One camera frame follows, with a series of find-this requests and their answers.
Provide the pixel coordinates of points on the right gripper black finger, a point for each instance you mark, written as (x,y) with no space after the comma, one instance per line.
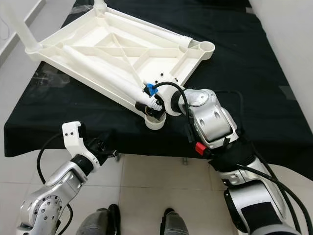
(145,110)

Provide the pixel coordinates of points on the white plastic children table top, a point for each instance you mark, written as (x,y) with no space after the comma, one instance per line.
(117,58)

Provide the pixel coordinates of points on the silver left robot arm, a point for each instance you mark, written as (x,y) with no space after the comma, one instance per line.
(51,193)

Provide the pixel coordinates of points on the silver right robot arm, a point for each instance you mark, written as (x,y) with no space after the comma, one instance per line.
(215,117)

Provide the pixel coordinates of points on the clear plastic bag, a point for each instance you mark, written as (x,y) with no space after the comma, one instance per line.
(49,81)

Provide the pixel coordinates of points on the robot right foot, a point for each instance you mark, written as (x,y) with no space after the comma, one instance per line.
(175,224)

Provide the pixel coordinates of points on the black tablecloth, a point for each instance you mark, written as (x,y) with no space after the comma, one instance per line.
(249,58)

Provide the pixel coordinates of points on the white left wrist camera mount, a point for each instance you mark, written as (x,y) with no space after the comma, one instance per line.
(73,137)

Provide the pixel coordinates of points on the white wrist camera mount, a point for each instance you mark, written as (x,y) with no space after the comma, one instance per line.
(164,81)
(73,137)

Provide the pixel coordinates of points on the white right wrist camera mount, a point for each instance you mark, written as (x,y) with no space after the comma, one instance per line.
(164,81)

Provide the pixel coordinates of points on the metal folding table frame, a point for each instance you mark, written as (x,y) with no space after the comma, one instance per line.
(185,160)

